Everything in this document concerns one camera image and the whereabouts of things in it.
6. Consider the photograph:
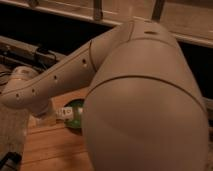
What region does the white plastic bottle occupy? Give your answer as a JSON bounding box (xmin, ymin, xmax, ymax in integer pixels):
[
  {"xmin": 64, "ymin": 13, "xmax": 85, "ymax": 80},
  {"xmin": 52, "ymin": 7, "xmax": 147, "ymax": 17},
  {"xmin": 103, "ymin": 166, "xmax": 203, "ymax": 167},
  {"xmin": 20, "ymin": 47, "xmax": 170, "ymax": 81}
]
[{"xmin": 56, "ymin": 107, "xmax": 83, "ymax": 120}]

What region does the wooden cutting board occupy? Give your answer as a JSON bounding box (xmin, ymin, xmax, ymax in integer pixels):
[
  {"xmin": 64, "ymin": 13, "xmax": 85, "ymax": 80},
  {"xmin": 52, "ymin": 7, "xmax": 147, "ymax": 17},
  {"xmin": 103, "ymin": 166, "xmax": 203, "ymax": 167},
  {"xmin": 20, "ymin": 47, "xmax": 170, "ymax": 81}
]
[{"xmin": 20, "ymin": 87, "xmax": 96, "ymax": 171}]

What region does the green ceramic bowl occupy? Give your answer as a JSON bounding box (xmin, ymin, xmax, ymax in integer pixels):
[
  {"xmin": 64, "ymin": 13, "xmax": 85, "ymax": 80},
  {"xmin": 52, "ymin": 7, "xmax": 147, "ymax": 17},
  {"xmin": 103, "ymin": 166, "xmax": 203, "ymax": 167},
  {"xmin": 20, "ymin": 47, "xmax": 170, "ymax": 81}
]
[{"xmin": 65, "ymin": 99, "xmax": 84, "ymax": 130}]

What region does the black object bottom left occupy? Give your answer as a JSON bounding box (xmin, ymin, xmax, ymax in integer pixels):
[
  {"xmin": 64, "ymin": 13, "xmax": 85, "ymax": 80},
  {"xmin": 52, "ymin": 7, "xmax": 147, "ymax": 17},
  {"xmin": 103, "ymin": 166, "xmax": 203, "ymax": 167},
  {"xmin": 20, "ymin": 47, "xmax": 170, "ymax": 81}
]
[{"xmin": 0, "ymin": 152, "xmax": 22, "ymax": 171}]

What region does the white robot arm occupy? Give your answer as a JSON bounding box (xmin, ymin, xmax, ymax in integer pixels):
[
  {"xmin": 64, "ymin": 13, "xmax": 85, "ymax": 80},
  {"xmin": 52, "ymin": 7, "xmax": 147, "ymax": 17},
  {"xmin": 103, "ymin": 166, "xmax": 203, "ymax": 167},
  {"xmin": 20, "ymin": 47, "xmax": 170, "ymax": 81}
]
[{"xmin": 1, "ymin": 20, "xmax": 209, "ymax": 171}]

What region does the metal window rail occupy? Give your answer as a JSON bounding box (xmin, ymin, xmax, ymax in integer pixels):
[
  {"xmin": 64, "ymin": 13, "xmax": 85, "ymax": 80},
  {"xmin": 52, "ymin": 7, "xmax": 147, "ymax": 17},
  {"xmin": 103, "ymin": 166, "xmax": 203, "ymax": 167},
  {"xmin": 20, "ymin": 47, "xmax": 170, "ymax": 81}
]
[{"xmin": 0, "ymin": 36, "xmax": 65, "ymax": 67}]

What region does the black power adapter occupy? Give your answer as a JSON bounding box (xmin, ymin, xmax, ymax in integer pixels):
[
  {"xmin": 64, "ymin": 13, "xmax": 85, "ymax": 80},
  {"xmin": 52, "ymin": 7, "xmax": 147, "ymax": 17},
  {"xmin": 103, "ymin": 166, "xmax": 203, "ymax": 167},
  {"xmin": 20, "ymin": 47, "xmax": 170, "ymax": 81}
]
[{"xmin": 34, "ymin": 47, "xmax": 50, "ymax": 61}]

